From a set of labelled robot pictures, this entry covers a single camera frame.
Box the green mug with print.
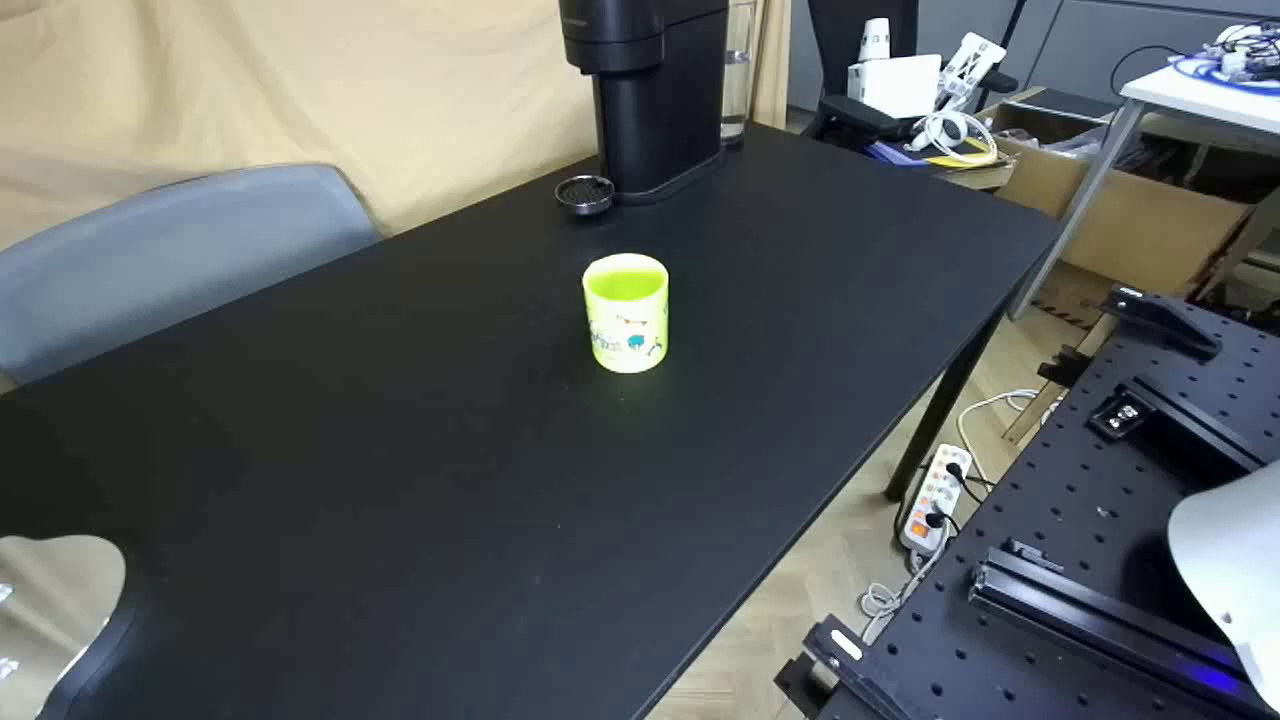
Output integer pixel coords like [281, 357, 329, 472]
[580, 253, 677, 381]

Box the black coffee machine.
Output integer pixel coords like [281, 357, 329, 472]
[556, 0, 734, 204]

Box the clear water tank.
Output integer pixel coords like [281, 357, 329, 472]
[719, 0, 774, 153]

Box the black table leg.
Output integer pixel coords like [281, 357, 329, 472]
[885, 300, 1022, 508]

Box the white power strip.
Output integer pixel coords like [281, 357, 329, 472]
[901, 442, 982, 555]

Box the white box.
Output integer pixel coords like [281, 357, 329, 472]
[843, 52, 944, 124]

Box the white bottle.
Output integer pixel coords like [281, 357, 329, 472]
[859, 13, 896, 70]

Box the black perforated breadboard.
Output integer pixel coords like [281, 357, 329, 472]
[775, 284, 1280, 720]

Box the beige cloth backdrop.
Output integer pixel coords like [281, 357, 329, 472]
[0, 0, 801, 258]

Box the grey chair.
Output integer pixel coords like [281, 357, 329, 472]
[0, 161, 386, 392]

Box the small black mounting block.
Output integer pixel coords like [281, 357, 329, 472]
[1083, 386, 1161, 445]

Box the cardboard box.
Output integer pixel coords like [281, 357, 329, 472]
[994, 121, 1259, 300]

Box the white side table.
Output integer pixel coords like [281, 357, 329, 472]
[1008, 55, 1280, 330]

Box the black ring-shaped cap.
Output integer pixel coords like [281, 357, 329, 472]
[552, 172, 621, 224]

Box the white floor cable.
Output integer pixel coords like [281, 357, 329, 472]
[950, 386, 1049, 466]

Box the white and yellow cable bundle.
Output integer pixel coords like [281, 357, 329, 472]
[910, 107, 1008, 172]

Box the black aluminium rail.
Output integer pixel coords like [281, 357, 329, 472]
[966, 544, 1265, 706]

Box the black clamp bracket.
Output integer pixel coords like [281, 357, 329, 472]
[1099, 284, 1226, 366]

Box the blue and white cable pile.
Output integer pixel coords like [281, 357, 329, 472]
[1169, 18, 1280, 88]

